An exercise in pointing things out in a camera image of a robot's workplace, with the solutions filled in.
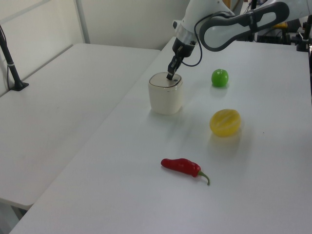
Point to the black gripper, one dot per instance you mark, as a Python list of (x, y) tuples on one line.
[(184, 50)]

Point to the cream garbage bin lid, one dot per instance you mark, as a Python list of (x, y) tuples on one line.
[(159, 81)]

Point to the cream plastic garbage bin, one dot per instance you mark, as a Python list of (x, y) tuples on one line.
[(165, 102)]

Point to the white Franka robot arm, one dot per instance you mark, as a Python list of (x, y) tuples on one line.
[(219, 36)]

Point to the green toy apple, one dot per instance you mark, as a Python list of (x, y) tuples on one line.
[(220, 78)]

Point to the yellow striped toy melon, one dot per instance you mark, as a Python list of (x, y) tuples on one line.
[(225, 122)]

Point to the red toy chili pepper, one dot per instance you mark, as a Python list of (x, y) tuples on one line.
[(181, 166)]

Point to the dark background equipment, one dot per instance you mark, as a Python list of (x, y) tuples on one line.
[(273, 35)]

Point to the white adjoining table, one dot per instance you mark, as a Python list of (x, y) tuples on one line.
[(61, 109)]

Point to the black pole with foot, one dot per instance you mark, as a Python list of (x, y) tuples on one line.
[(11, 65)]

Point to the black camera stand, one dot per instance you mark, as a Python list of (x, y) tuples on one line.
[(304, 39)]

